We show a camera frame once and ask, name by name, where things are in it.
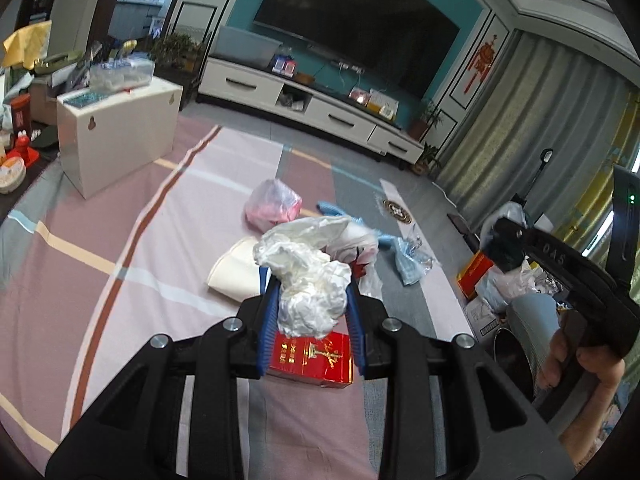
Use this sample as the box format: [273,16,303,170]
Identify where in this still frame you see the clear blue plastic wrapper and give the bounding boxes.
[390,236,437,287]

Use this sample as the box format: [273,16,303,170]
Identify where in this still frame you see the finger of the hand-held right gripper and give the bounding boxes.
[492,217,532,257]

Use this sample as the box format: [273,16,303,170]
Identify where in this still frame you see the clear plastic container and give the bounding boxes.
[89,56,157,94]

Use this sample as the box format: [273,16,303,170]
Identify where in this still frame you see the small red toy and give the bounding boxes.
[9,131,39,164]

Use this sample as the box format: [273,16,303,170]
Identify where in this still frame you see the red bottle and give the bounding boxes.
[9,91,34,134]

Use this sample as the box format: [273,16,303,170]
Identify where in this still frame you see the red cigarette box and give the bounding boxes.
[265,331,356,391]

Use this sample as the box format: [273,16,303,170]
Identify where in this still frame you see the red knot ornament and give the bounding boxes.
[461,34,502,95]

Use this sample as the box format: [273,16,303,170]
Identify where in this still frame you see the grey yellow curtain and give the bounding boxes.
[434,29,640,281]

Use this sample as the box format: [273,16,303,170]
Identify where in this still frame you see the striped tablecloth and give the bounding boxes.
[0,110,477,480]

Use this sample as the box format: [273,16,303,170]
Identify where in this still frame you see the person's right forearm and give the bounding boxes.
[556,392,637,467]

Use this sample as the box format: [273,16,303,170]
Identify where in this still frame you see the white box with cutout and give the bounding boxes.
[56,77,184,201]

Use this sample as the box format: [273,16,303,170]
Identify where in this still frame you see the black television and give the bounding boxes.
[252,0,462,102]

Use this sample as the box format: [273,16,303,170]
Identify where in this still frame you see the yellow paper bag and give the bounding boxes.
[1,20,54,69]

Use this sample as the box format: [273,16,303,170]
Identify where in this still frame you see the white plastic bag red contents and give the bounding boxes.
[320,217,385,302]

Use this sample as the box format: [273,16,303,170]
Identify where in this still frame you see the person's leg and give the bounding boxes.
[506,291,564,402]

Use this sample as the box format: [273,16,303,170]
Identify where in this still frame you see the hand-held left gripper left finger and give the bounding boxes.
[47,267,277,480]

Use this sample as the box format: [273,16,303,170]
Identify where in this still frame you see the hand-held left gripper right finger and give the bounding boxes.
[346,280,576,480]

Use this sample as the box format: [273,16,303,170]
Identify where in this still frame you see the small potted plant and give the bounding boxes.
[414,143,444,177]

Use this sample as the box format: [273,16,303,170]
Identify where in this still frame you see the clear storage box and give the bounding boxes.
[211,26,284,69]

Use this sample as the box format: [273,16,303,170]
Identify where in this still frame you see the white bowl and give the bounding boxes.
[0,156,27,194]

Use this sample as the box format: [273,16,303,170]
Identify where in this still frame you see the plant in wire cage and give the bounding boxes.
[149,32,202,74]

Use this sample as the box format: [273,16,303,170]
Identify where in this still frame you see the person's right hand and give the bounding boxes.
[542,331,628,402]

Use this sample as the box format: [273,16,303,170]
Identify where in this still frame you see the white paper cup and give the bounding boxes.
[206,236,267,304]

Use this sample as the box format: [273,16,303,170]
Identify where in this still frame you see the pink plastic bag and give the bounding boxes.
[244,178,304,234]

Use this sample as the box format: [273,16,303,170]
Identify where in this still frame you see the yellow white card box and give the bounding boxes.
[349,86,401,120]

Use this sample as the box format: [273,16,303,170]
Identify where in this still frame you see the tall potted plant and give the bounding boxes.
[406,99,444,142]

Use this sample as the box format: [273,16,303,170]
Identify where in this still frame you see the white TV cabinet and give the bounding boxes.
[196,55,427,167]

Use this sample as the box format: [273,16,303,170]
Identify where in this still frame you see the large white plastic bag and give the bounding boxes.
[475,259,553,312]

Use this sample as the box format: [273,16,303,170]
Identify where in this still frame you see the red cardboard box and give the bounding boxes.
[455,251,497,302]

